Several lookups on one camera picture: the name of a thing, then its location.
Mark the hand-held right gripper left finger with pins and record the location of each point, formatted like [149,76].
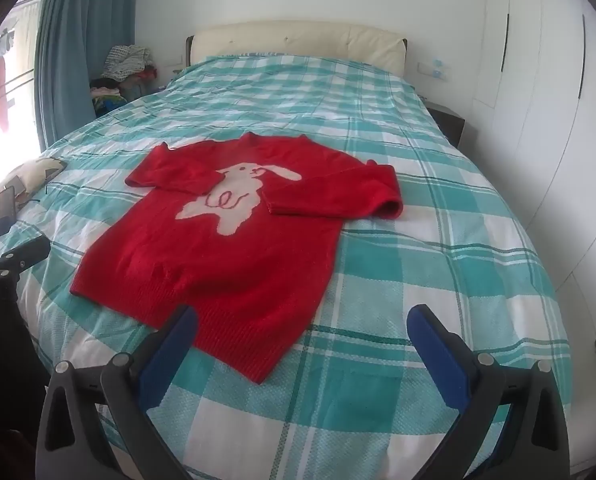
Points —
[170,355]

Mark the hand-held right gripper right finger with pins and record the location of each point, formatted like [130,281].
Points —
[440,355]

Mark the red sweater with white dog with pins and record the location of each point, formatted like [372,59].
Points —
[228,270]

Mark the pile of clothes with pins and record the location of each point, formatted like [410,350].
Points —
[125,67]

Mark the patterned cream cushion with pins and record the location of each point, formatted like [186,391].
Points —
[33,172]

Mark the teal plaid bedspread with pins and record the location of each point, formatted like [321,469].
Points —
[428,240]

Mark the window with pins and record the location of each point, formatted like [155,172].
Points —
[20,60]

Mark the teal curtain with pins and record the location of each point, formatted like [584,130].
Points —
[78,35]

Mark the dark nightstand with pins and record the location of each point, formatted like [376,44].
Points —
[448,120]

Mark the white wardrobe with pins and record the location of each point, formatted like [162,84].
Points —
[543,110]

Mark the cream padded headboard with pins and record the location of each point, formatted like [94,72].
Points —
[288,40]

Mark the white wall socket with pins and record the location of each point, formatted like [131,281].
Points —
[435,69]

